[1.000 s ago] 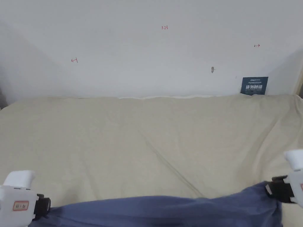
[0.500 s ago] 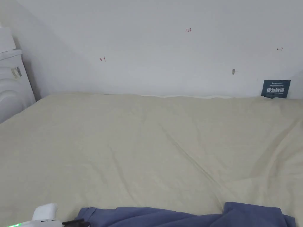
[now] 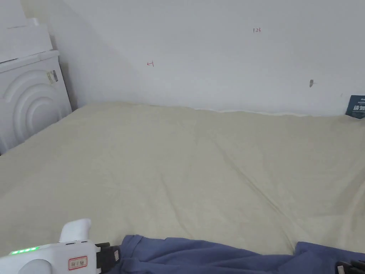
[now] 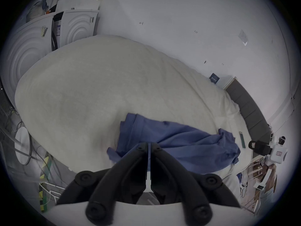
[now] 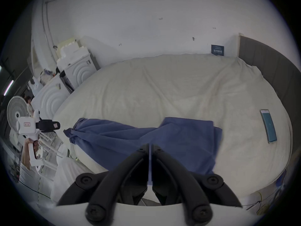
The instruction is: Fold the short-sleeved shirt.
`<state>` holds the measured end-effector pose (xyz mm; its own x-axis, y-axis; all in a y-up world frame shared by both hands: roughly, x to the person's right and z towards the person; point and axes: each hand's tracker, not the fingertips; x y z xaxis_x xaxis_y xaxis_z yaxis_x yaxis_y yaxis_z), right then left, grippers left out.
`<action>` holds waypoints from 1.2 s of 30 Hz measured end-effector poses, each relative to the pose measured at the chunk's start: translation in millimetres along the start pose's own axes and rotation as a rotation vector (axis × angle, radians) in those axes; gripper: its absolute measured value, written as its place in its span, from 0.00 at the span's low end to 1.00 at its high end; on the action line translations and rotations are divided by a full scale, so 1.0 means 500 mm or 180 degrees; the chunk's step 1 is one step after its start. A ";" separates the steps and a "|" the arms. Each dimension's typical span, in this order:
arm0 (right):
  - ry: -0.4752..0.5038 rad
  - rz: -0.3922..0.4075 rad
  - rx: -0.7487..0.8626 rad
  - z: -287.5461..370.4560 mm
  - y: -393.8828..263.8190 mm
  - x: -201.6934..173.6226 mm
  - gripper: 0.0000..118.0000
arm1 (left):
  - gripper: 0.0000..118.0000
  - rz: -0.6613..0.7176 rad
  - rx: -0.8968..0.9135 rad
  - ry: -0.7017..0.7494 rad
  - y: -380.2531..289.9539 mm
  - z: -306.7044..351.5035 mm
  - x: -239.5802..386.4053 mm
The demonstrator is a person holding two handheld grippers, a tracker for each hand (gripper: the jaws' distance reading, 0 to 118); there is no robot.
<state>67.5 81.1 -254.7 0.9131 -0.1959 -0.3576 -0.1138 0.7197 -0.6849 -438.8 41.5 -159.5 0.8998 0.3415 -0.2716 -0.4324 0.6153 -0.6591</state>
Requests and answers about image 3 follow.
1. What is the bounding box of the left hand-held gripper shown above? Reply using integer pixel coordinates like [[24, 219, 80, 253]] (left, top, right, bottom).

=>
[[0, 218, 123, 274]]

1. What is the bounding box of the dark blue shirt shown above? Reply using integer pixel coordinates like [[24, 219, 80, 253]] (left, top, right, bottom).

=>
[[113, 234, 365, 274]]

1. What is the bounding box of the bed with beige sheet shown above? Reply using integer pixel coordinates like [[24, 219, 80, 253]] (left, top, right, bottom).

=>
[[0, 102, 365, 260]]

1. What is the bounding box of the dark blue card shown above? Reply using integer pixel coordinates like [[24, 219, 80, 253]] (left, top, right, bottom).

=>
[[345, 95, 365, 120]]

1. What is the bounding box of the white washing machine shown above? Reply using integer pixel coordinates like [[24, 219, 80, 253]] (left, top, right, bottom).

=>
[[0, 17, 73, 156]]

